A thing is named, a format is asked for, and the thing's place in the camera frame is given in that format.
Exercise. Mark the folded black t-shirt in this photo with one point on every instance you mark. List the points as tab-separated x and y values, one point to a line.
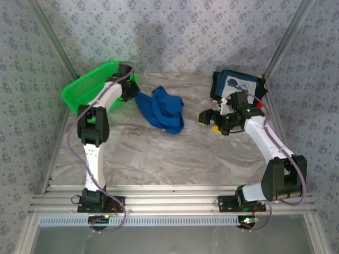
260	88

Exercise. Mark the green plastic basket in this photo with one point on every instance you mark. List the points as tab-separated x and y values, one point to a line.
84	86

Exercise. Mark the folded navy cartoon print t-shirt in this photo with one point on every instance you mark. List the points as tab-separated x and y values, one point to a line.
225	84

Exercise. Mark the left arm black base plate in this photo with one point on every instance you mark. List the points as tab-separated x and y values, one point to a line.
117	205

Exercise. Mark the aluminium side rail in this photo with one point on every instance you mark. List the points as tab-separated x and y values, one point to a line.
278	124
57	148

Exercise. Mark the aluminium rail base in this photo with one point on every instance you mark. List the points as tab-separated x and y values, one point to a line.
172	201

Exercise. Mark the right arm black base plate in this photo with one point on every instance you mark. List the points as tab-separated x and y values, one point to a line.
225	205

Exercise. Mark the folded red t-shirt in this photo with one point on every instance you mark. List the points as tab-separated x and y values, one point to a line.
259	105

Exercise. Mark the blue t-shirt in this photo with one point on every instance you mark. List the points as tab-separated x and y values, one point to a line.
164	111

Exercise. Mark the aluminium frame post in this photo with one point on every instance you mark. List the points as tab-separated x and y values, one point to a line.
288	37
53	37

